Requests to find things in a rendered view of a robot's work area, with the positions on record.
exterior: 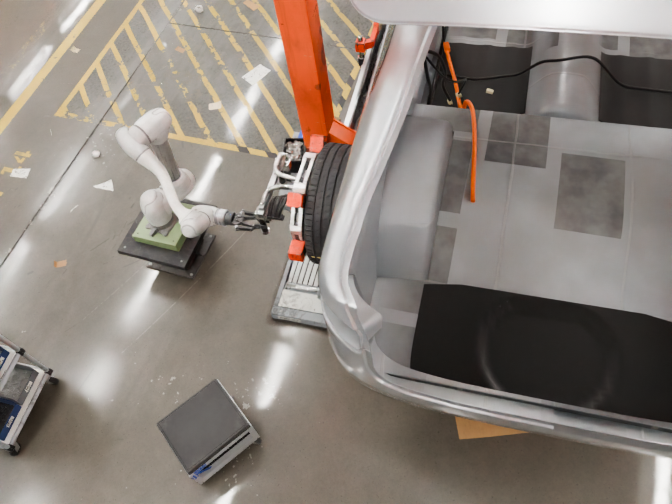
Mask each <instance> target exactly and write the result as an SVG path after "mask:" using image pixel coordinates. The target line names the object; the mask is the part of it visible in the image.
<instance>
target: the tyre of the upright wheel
mask: <svg viewBox="0 0 672 504"><path fill-rule="evenodd" d="M351 148H352V145H351V144H342V143H334V142H329V143H327V144H325V145H324V146H323V148H322V149H321V150H320V152H319V154H318V156H317V158H316V161H315V164H314V167H313V170H312V173H311V177H310V181H309V186H308V191H307V197H306V204H305V214H304V241H305V249H306V253H307V256H308V258H309V260H310V261H311V262H312V263H314V264H319V263H320V258H321V254H322V250H323V246H324V243H325V239H326V236H327V232H328V229H329V225H330V222H331V218H332V215H333V211H334V208H335V204H336V201H337V198H338V194H339V191H340V187H341V184H342V180H343V177H344V173H345V170H346V166H347V163H348V159H349V155H350V152H351Z"/></svg>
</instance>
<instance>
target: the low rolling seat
mask: <svg viewBox="0 0 672 504"><path fill-rule="evenodd" d="M157 427H158V429H159V430H160V432H161V434H162V435H163V437H164V438H165V440H166V441H167V443H168V445H169V446H170V448H171V449H172V451H173V452H174V454H175V456H176V457H177V459H178V460H179V462H180V463H181V465H182V467H183V468H184V470H185V471H186V473H187V474H188V475H189V477H191V478H192V479H193V480H195V481H196V482H198V483H199V484H203V482H205V481H206V480H207V479H209V478H210V477H211V476H212V475H214V474H215V473H216V472H217V471H219V470H220V469H221V468H222V467H224V466H225V465H226V464H227V463H228V462H230V461H231V460H232V459H233V458H235V457H236V456H237V455H238V454H240V453H241V452H242V451H243V450H245V449H246V448H247V447H248V446H249V445H251V444H252V443H253V444H258V445H259V444H261V439H259V437H260V436H259V435H258V433H257V432H256V430H255V429H254V428H253V426H252V425H251V424H250V422H249V421H248V419H247V418H246V417H245V415H244V414H243V413H242V411H241V410H240V409H239V407H238V406H237V404H236V403H235V402H234V396H232V395H229V394H228V392H227V391H226V390H225V388H224V387H223V386H222V384H221V383H220V382H219V381H218V379H214V380H213V381H211V382H210V383H209V384H207V385H206V386H205V387H203V388H202V389H201V390H199V391H198V392H197V393H196V394H194V395H193V396H192V397H190V398H189V399H188V400H186V401H185V402H184V403H182V404H181V405H180V406H178V407H177V408H176V409H174V410H173V411H172V412H171V413H169V414H168V415H167V416H165V417H164V418H163V419H161V420H160V421H159V422H157Z"/></svg>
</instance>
